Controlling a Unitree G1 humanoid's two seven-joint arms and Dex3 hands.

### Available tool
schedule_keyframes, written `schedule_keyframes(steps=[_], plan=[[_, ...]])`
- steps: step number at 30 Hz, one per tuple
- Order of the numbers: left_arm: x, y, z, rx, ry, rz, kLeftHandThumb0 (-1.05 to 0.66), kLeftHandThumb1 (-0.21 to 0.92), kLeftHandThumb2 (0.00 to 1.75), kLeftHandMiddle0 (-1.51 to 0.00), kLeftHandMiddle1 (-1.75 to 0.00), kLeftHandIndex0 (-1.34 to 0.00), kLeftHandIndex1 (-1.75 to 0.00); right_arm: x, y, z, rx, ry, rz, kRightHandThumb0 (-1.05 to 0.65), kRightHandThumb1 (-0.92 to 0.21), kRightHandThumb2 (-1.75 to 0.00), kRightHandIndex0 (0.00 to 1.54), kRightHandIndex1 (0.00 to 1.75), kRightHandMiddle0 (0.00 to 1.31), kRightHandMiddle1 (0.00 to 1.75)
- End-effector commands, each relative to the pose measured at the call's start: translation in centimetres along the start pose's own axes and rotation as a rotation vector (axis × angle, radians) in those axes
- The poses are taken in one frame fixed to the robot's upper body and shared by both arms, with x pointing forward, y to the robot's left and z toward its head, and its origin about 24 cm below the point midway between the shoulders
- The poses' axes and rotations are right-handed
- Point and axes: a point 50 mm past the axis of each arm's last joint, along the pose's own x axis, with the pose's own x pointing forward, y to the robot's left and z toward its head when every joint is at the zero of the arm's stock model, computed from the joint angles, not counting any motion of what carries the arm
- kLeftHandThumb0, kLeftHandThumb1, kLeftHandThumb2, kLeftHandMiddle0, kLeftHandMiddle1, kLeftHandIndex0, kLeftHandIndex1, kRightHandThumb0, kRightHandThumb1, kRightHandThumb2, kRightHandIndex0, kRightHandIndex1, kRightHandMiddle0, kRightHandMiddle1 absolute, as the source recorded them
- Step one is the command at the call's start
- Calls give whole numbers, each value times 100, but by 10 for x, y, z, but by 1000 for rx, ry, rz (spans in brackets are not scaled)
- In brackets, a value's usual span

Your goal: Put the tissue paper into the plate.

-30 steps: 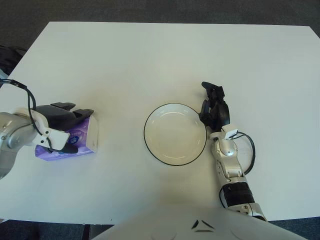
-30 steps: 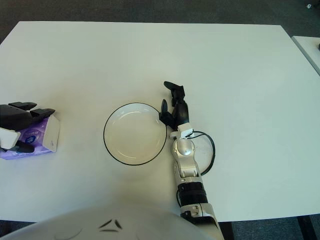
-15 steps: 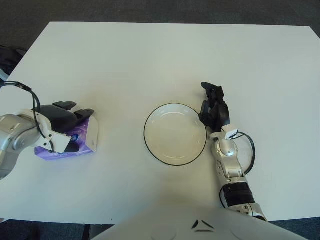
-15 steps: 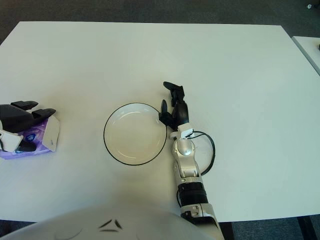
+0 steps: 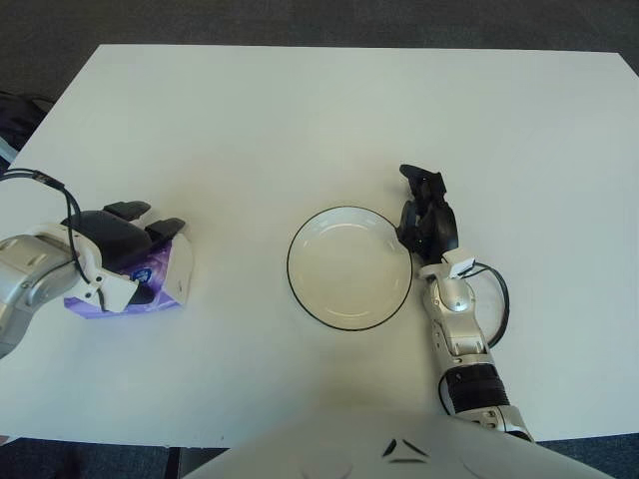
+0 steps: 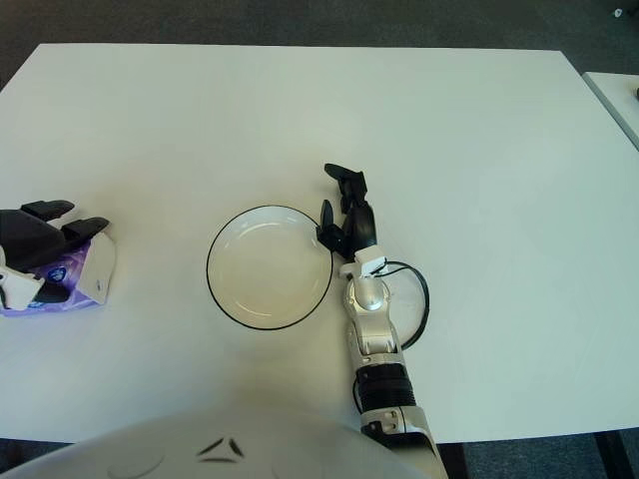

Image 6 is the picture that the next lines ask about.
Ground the white side table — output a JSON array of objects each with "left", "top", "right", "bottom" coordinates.
[{"left": 582, "top": 71, "right": 639, "bottom": 151}]

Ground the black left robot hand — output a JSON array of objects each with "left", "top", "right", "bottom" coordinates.
[{"left": 0, "top": 199, "right": 111, "bottom": 305}]

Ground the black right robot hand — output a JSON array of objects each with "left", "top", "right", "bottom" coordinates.
[{"left": 316, "top": 163, "right": 378, "bottom": 260}]

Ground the purple tissue paper pack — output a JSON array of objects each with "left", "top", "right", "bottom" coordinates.
[{"left": 0, "top": 233, "right": 117, "bottom": 319}]

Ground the white plate with black rim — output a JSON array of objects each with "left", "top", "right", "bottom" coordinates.
[{"left": 206, "top": 205, "right": 334, "bottom": 331}]

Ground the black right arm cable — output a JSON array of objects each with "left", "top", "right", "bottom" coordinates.
[{"left": 383, "top": 261, "right": 429, "bottom": 350}]

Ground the black table leg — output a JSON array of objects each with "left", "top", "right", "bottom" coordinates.
[{"left": 593, "top": 431, "right": 626, "bottom": 479}]

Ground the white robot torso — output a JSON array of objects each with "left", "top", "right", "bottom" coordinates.
[{"left": 0, "top": 403, "right": 420, "bottom": 479}]

